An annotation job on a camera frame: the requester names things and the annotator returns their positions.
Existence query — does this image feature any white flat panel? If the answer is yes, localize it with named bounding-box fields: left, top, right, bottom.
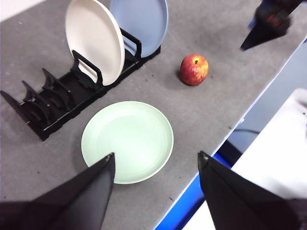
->
left=230, top=88, right=307, bottom=200

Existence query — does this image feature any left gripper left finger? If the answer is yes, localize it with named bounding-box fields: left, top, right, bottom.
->
left=0, top=152, right=116, bottom=230

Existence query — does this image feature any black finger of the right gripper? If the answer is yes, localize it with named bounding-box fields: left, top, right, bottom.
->
left=240, top=20, right=291, bottom=51

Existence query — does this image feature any green plate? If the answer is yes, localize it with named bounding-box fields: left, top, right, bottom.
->
left=81, top=101, right=174, bottom=184

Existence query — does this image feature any blue plate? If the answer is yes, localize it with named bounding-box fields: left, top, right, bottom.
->
left=109, top=0, right=169, bottom=58

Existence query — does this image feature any cream white plate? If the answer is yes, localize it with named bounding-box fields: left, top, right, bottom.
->
left=65, top=0, right=126, bottom=86

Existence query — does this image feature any black plate rack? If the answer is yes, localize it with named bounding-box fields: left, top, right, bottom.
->
left=0, top=28, right=162, bottom=141

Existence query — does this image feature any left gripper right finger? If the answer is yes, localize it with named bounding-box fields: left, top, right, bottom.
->
left=198, top=150, right=307, bottom=230

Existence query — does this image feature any red yellow apple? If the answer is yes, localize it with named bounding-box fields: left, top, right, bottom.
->
left=180, top=54, right=209, bottom=86

